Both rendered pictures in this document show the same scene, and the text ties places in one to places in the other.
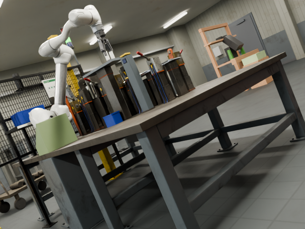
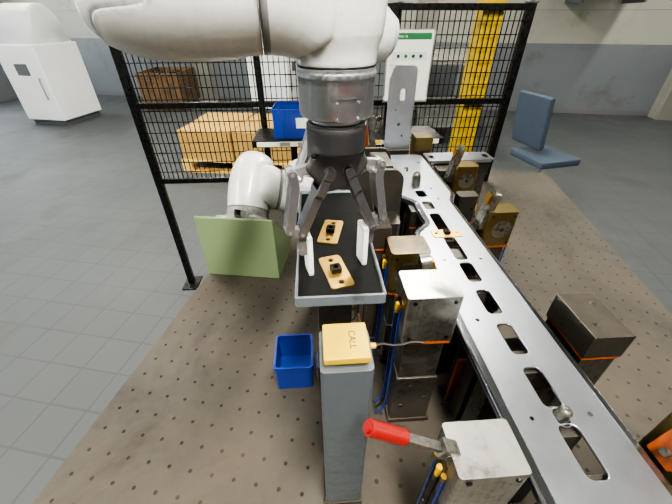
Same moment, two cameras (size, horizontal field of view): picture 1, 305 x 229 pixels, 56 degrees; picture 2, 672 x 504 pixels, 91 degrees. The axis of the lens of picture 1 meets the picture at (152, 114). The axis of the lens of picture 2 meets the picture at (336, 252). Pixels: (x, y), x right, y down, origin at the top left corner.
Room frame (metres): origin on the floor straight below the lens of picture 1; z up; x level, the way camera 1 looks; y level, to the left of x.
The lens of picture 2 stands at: (2.00, -0.20, 1.51)
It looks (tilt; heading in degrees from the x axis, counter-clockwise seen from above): 36 degrees down; 49
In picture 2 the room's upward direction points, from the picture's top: straight up
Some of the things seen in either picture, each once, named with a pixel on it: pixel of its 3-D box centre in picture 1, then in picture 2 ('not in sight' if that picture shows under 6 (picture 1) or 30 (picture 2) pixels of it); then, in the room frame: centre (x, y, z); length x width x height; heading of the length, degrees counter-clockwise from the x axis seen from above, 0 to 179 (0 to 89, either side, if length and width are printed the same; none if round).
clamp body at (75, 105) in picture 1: (79, 118); not in sight; (2.90, 0.68, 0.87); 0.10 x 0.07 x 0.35; 143
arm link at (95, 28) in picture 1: (97, 29); (336, 93); (2.28, 0.13, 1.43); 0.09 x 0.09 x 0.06
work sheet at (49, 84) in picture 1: (54, 91); (407, 67); (3.45, 0.96, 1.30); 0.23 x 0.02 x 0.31; 143
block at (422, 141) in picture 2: not in sight; (416, 172); (3.31, 0.72, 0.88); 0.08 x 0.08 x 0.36; 53
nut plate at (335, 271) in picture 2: not in sight; (335, 269); (2.28, 0.13, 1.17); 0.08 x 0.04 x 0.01; 67
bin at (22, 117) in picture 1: (29, 116); (306, 119); (2.98, 1.16, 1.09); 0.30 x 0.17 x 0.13; 140
